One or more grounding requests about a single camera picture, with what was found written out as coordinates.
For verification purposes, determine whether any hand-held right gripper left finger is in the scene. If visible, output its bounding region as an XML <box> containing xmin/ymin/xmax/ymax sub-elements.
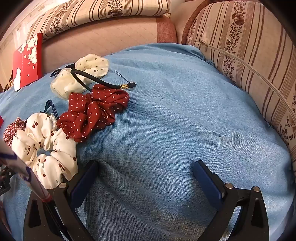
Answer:
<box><xmin>23</xmin><ymin>160</ymin><xmax>100</xmax><ymax>241</ymax></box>

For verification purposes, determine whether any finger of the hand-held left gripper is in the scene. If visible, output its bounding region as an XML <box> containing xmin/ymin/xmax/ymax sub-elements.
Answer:
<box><xmin>0</xmin><ymin>166</ymin><xmax>16</xmax><ymax>196</ymax></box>

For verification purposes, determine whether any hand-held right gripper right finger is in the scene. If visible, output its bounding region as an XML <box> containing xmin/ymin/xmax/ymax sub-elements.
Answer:
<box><xmin>193</xmin><ymin>160</ymin><xmax>270</xmax><ymax>241</ymax></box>

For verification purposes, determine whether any white cherry print scrunchie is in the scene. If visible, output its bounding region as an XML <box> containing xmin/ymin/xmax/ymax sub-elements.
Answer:
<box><xmin>11</xmin><ymin>112</ymin><xmax>79</xmax><ymax>189</ymax></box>

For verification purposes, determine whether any red plaid scrunchie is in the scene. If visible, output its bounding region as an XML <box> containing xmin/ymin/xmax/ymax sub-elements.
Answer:
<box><xmin>3</xmin><ymin>117</ymin><xmax>26</xmax><ymax>147</ymax></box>

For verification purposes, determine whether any white pearl bracelet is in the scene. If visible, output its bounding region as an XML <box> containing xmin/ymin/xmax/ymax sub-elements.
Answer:
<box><xmin>45</xmin><ymin>113</ymin><xmax>59</xmax><ymax>133</ymax></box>

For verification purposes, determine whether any red white-dotted scrunchie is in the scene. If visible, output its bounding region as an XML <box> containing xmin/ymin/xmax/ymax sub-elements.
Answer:
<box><xmin>57</xmin><ymin>84</ymin><xmax>130</xmax><ymax>143</ymax></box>

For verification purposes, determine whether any blue striped strap watch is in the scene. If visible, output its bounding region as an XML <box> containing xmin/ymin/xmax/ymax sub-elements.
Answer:
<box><xmin>40</xmin><ymin>100</ymin><xmax>56</xmax><ymax>116</ymax></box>

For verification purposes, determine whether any cream dark-dotted scrunchie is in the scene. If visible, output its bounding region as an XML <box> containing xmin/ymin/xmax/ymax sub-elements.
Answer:
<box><xmin>50</xmin><ymin>54</ymin><xmax>110</xmax><ymax>100</ymax></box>

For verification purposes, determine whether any beaded charm with black cord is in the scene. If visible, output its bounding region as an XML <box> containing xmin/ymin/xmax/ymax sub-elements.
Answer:
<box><xmin>113</xmin><ymin>70</ymin><xmax>137</xmax><ymax>90</ymax></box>

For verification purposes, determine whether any blue towel blanket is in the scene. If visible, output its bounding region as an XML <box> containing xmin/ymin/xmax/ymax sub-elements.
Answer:
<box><xmin>0</xmin><ymin>43</ymin><xmax>293</xmax><ymax>241</ymax></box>

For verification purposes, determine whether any red floral box lid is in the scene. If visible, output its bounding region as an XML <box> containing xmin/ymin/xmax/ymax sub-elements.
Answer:
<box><xmin>13</xmin><ymin>32</ymin><xmax>43</xmax><ymax>92</ymax></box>

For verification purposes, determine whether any square striped floral pillow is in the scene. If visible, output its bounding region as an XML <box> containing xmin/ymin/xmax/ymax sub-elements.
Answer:
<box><xmin>186</xmin><ymin>0</ymin><xmax>296</xmax><ymax>154</ymax></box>

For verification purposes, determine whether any pink sofa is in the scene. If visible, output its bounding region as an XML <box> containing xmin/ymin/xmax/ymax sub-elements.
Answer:
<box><xmin>41</xmin><ymin>15</ymin><xmax>179</xmax><ymax>75</ymax></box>

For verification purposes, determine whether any long striped floral pillow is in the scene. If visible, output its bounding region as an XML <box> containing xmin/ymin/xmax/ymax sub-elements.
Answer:
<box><xmin>28</xmin><ymin>0</ymin><xmax>172</xmax><ymax>44</ymax></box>

